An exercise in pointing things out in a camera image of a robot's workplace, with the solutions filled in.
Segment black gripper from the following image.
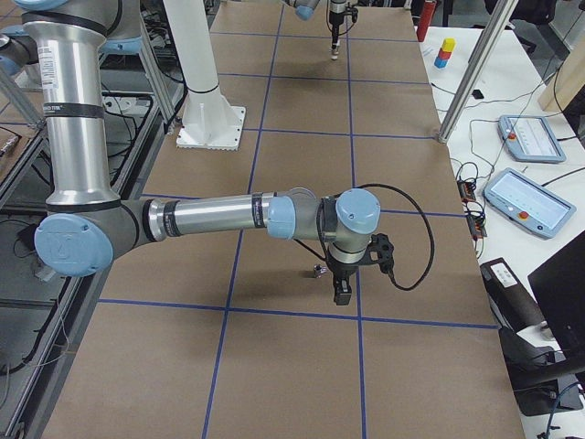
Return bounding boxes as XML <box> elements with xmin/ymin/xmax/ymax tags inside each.
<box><xmin>326</xmin><ymin>255</ymin><xmax>358</xmax><ymax>305</ymax></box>
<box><xmin>328</xmin><ymin>7</ymin><xmax>346</xmax><ymax>39</ymax></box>

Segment chrome angle valve fitting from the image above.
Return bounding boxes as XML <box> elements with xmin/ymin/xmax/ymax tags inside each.
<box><xmin>313</xmin><ymin>264</ymin><xmax>327</xmax><ymax>278</ymax></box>

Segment white PPR brass valve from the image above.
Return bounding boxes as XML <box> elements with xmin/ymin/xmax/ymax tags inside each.
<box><xmin>330</xmin><ymin>42</ymin><xmax>340</xmax><ymax>60</ymax></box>

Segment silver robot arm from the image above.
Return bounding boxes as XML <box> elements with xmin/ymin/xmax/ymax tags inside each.
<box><xmin>20</xmin><ymin>1</ymin><xmax>389</xmax><ymax>305</ymax></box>
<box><xmin>283</xmin><ymin>0</ymin><xmax>351</xmax><ymax>42</ymax></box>

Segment red cylinder tube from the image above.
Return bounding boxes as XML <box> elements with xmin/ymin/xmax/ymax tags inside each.
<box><xmin>416</xmin><ymin>0</ymin><xmax>437</xmax><ymax>42</ymax></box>

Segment stacked coloured blocks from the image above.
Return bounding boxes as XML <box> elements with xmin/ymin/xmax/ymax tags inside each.
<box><xmin>433</xmin><ymin>37</ymin><xmax>456</xmax><ymax>69</ymax></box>

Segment orange circuit board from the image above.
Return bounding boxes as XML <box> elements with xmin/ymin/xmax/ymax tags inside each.
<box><xmin>457</xmin><ymin>180</ymin><xmax>476</xmax><ymax>203</ymax></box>

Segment small black box device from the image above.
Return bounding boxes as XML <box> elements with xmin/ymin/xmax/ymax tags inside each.
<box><xmin>472</xmin><ymin>89</ymin><xmax>484</xmax><ymax>100</ymax></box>

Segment black paper roll box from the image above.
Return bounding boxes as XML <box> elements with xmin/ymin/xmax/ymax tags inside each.
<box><xmin>480</xmin><ymin>258</ymin><xmax>545</xmax><ymax>332</ymax></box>

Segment near teach pendant tablet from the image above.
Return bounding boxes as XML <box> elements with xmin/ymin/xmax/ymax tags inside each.
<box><xmin>484</xmin><ymin>168</ymin><xmax>577</xmax><ymax>239</ymax></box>

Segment teach pendant tablet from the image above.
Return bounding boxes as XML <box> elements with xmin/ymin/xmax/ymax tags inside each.
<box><xmin>484</xmin><ymin>168</ymin><xmax>577</xmax><ymax>239</ymax></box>
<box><xmin>497</xmin><ymin>115</ymin><xmax>567</xmax><ymax>164</ymax></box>

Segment black monitor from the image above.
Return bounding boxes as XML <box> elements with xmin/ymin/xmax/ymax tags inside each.
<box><xmin>528</xmin><ymin>232</ymin><xmax>584</xmax><ymax>357</ymax></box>

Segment far teach pendant tablet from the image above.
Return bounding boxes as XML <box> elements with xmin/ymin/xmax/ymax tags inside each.
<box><xmin>497</xmin><ymin>115</ymin><xmax>567</xmax><ymax>164</ymax></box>

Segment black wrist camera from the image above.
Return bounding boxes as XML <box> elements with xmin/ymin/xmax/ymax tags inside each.
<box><xmin>345</xmin><ymin>3</ymin><xmax>358</xmax><ymax>24</ymax></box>
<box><xmin>367</xmin><ymin>233</ymin><xmax>394</xmax><ymax>277</ymax></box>

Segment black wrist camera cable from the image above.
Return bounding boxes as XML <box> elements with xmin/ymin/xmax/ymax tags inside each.
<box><xmin>351</xmin><ymin>183</ymin><xmax>435</xmax><ymax>292</ymax></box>

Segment aluminium profile post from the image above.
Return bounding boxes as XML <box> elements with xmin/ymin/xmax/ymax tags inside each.
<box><xmin>437</xmin><ymin>0</ymin><xmax>518</xmax><ymax>144</ymax></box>

